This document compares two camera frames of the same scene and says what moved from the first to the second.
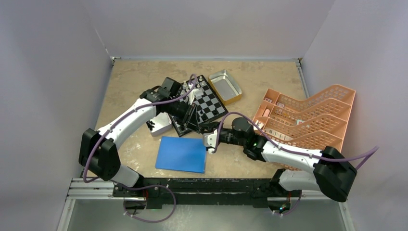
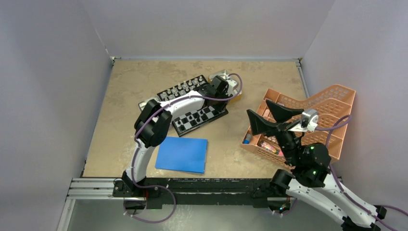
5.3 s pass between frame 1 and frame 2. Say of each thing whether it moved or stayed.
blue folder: stayed
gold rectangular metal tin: stayed
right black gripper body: moved
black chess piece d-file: stayed
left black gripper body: moved
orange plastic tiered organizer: stayed
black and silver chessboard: stayed
